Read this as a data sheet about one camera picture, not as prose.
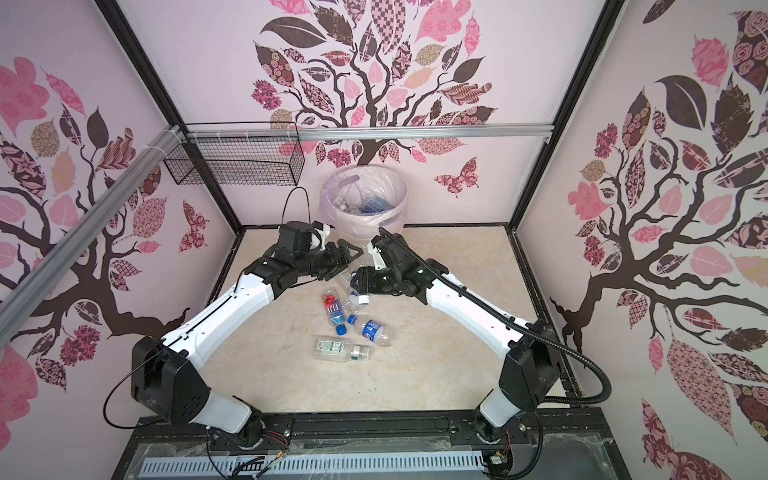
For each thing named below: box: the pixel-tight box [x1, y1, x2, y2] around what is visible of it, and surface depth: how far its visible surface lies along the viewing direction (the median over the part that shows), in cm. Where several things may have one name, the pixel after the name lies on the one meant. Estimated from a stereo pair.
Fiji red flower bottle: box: [322, 288, 347, 336], surface depth 94 cm
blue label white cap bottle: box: [345, 290, 370, 314], surface depth 76 cm
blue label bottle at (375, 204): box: [361, 194, 392, 213], surface depth 105 cm
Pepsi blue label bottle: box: [347, 314, 394, 347], surface depth 89 cm
